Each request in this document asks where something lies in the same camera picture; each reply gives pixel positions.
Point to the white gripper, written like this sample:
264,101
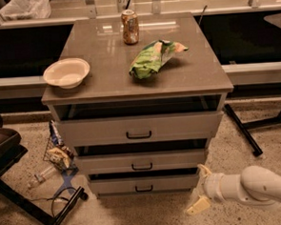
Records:
212,185

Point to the grey drawer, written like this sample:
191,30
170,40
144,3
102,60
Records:
121,130
115,164
144,185

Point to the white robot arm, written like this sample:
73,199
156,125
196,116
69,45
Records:
254,186

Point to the grey drawer cabinet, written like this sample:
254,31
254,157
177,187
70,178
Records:
193,81

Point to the blue tape cross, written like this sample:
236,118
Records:
66,185

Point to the green chip bag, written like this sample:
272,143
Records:
153,57

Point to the clear plastic bottle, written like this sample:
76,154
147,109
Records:
42,177

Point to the white paper bowl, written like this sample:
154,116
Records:
67,73

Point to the orange soda can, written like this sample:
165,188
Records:
130,26

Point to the black chair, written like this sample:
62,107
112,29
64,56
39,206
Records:
10,153

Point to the white paper cup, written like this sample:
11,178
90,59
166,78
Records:
123,0

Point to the white plastic bag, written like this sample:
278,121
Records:
26,9

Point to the black table leg frame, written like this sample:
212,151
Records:
245,127

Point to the wire basket with snacks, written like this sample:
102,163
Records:
60,154

